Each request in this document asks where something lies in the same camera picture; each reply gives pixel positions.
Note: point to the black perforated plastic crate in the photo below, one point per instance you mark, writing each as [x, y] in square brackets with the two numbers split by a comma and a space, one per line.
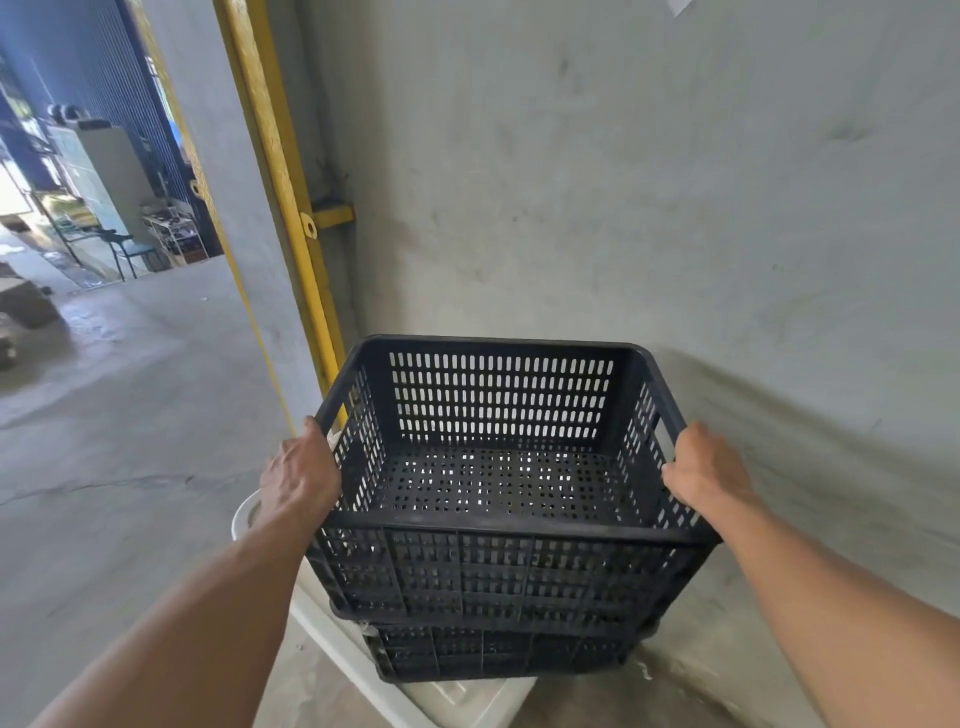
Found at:
[495, 652]
[495, 480]

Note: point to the white plastic tub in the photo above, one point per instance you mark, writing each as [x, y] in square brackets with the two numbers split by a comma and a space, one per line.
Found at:
[330, 622]

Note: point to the person's left hand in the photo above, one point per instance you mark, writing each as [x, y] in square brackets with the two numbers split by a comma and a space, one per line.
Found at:
[300, 472]

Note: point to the person's right thumb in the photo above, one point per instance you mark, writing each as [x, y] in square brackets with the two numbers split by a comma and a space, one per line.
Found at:
[688, 442]

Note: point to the yellow metal post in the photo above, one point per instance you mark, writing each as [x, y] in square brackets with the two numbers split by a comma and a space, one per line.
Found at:
[289, 195]

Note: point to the person's right hand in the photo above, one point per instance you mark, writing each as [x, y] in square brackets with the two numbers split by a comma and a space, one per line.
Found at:
[705, 466]

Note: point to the person's left forearm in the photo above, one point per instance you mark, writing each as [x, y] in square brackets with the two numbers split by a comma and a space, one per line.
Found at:
[180, 630]

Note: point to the person's left thumb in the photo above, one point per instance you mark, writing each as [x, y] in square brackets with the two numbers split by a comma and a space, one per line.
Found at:
[313, 429]

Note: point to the person's right forearm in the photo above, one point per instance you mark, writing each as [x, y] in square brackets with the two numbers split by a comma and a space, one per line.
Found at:
[832, 600]

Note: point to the grey metal cabinet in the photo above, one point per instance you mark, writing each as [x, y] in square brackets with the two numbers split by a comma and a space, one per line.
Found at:
[97, 172]

